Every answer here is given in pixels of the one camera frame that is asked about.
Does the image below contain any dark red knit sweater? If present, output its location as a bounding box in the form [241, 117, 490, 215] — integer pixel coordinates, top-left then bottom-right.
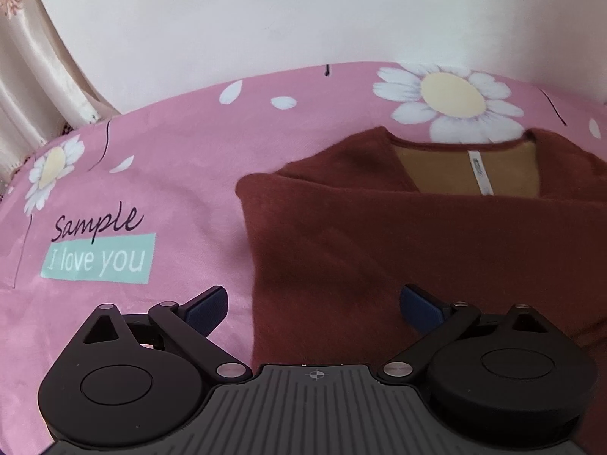
[234, 125, 607, 455]

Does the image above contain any beige patterned curtain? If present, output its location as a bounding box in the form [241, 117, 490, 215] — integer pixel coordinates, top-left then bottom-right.
[1, 0, 117, 186]

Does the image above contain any pink floral bed sheet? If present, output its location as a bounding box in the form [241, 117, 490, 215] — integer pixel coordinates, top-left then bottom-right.
[1, 63, 606, 454]

